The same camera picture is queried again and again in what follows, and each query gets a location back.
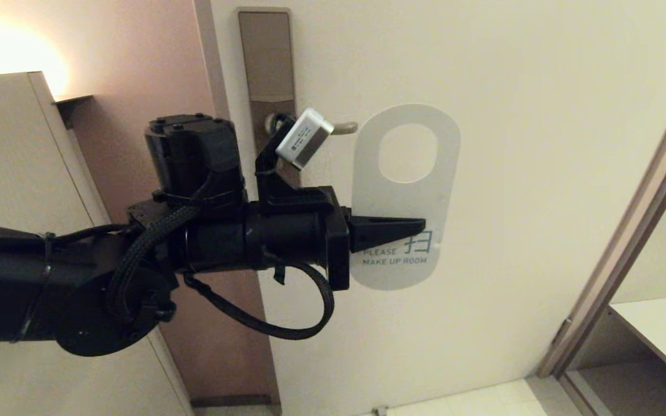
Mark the beige cabinet panel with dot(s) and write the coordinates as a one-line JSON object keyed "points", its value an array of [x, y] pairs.
{"points": [[15, 173]]}

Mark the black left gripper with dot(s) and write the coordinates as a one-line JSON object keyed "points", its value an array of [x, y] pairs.
{"points": [[287, 237]]}

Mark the closet base board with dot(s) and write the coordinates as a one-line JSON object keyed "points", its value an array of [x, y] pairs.
{"points": [[628, 393]]}

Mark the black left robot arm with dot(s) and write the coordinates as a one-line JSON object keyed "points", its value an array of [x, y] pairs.
{"points": [[21, 289]]}

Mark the white room door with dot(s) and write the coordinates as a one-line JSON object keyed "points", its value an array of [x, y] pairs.
{"points": [[512, 289]]}

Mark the brown door lock plate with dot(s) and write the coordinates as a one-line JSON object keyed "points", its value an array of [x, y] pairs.
{"points": [[266, 58]]}

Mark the blue do-not-disturb door hanger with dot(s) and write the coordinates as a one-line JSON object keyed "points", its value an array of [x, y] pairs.
{"points": [[402, 202]]}

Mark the dark brown wall ledge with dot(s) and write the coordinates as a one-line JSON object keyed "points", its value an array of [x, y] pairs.
{"points": [[70, 108]]}

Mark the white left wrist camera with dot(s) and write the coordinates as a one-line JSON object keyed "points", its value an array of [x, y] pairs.
{"points": [[304, 138]]}

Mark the small closet frame bracket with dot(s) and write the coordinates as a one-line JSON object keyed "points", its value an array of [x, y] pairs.
{"points": [[562, 332]]}

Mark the black left camera bracket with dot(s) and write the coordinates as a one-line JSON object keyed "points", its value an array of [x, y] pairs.
{"points": [[275, 190]]}

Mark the brown skirting board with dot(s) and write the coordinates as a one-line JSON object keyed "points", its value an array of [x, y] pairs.
{"points": [[229, 400]]}

